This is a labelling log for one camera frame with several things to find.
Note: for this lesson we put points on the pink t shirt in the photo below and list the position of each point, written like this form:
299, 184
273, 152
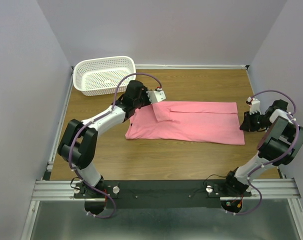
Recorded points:
193, 121

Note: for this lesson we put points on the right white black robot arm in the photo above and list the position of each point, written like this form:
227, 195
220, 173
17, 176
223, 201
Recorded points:
279, 146

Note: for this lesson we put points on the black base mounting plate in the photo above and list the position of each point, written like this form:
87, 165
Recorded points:
160, 194

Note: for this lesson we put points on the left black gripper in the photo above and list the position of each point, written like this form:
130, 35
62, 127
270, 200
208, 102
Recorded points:
144, 92

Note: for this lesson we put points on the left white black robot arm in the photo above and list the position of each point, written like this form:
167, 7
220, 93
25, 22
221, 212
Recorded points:
78, 143

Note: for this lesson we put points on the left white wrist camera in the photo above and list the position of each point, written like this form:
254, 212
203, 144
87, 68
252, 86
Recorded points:
156, 96

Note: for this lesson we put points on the white perforated plastic basket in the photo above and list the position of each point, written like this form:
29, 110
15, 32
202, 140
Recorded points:
100, 76

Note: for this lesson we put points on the aluminium frame rail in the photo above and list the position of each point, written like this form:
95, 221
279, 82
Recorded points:
165, 210

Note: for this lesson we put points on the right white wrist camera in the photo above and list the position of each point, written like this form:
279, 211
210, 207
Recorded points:
254, 105

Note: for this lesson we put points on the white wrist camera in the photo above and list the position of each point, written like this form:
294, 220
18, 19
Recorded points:
254, 105
156, 96

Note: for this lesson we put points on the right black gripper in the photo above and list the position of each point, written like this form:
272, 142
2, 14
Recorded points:
247, 125

